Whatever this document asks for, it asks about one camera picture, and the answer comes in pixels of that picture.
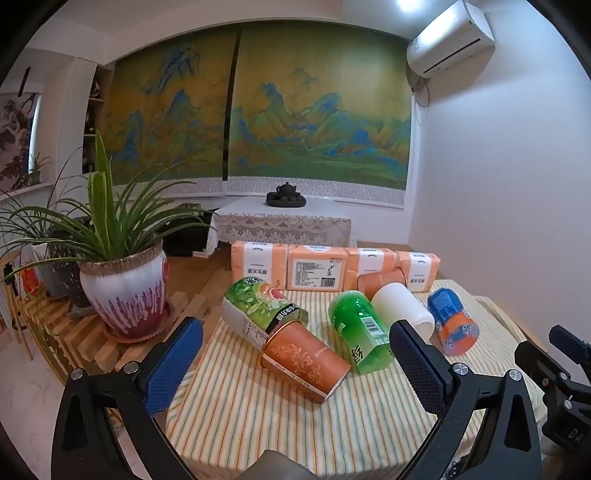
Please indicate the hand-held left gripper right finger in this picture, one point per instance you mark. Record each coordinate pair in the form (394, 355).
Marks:
(421, 367)

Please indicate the wooden slatted bench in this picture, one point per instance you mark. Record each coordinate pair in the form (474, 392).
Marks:
(69, 332)

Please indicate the green juice carton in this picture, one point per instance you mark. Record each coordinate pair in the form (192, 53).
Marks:
(258, 304)

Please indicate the lace tablecloth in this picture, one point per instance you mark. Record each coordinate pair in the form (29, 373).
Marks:
(281, 224)

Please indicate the green plastic bottle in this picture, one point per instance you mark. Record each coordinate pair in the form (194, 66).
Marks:
(362, 330)

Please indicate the wall shelf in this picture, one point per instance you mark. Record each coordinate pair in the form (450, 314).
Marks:
(94, 115)

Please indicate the plain orange paper cup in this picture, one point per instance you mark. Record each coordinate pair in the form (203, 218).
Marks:
(381, 284)

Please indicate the dark tea set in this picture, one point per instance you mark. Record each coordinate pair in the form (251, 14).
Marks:
(285, 195)

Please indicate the wide landscape mural panel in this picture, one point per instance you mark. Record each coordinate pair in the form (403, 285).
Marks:
(318, 115)

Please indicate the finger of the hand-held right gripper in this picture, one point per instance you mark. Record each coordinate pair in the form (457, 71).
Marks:
(570, 344)
(533, 369)

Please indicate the plant in grey pot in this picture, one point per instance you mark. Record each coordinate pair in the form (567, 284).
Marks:
(64, 272)

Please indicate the hanging scroll painting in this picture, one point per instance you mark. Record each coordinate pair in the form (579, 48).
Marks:
(16, 138)

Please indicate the plant in white purple pot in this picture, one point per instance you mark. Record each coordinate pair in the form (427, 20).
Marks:
(122, 286)

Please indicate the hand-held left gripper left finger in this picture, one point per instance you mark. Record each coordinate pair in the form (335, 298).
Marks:
(171, 367)

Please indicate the blue and orange can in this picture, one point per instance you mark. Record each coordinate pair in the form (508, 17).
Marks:
(450, 318)

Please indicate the narrow landscape mural panel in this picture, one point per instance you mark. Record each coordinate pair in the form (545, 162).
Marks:
(166, 124)

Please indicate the white air conditioner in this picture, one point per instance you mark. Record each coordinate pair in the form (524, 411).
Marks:
(450, 41)

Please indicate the orange patterned paper cup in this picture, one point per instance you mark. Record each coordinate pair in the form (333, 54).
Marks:
(307, 364)

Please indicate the orange tissue pack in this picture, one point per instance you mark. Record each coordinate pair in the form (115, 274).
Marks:
(420, 270)
(369, 261)
(258, 263)
(316, 267)

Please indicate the white paper cup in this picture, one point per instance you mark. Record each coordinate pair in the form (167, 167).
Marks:
(401, 307)

